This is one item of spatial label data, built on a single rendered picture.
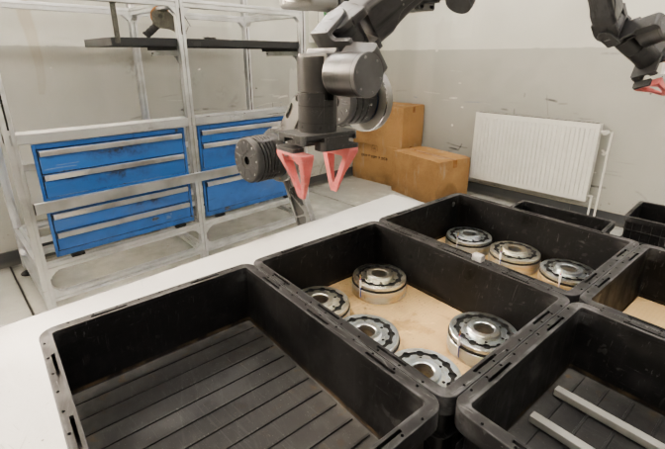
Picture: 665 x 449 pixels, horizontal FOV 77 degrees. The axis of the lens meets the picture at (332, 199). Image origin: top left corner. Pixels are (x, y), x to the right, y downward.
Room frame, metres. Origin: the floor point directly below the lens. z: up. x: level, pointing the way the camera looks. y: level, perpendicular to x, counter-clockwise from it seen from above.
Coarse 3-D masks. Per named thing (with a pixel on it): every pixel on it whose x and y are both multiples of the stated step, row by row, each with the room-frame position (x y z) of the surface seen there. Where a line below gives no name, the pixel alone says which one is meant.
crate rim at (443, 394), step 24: (312, 240) 0.72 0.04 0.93; (264, 264) 0.62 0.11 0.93; (480, 264) 0.62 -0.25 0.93; (288, 288) 0.55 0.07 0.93; (528, 288) 0.56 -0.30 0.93; (552, 312) 0.49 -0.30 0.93; (360, 336) 0.43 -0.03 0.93; (528, 336) 0.44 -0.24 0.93; (432, 384) 0.36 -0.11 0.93; (456, 384) 0.36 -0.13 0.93
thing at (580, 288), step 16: (416, 208) 0.90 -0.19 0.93; (512, 208) 0.90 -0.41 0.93; (560, 224) 0.81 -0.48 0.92; (576, 224) 0.80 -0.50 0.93; (432, 240) 0.72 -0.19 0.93; (624, 240) 0.72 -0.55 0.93; (624, 256) 0.65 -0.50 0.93; (512, 272) 0.60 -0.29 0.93; (560, 288) 0.55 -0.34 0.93; (576, 288) 0.55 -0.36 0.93
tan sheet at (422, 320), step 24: (336, 288) 0.72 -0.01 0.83; (408, 288) 0.72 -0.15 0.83; (360, 312) 0.64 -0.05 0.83; (384, 312) 0.64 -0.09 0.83; (408, 312) 0.64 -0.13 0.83; (432, 312) 0.64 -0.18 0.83; (456, 312) 0.64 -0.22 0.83; (408, 336) 0.57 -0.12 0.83; (432, 336) 0.57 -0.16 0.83; (456, 360) 0.51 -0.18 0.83
